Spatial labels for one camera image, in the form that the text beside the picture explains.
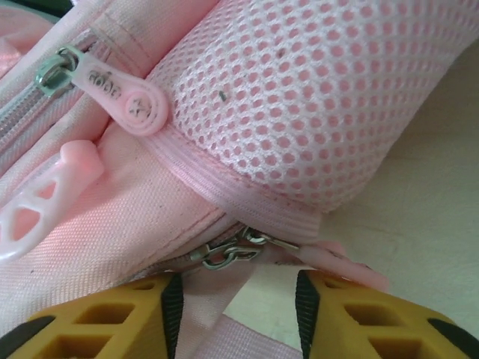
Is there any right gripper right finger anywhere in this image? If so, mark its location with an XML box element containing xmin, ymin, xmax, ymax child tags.
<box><xmin>294</xmin><ymin>269</ymin><xmax>479</xmax><ymax>359</ymax></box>

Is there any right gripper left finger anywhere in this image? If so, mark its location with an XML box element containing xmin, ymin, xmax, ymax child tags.
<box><xmin>0</xmin><ymin>274</ymin><xmax>185</xmax><ymax>359</ymax></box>

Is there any pink school backpack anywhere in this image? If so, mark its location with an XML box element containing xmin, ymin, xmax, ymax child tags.
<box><xmin>0</xmin><ymin>0</ymin><xmax>479</xmax><ymax>359</ymax></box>

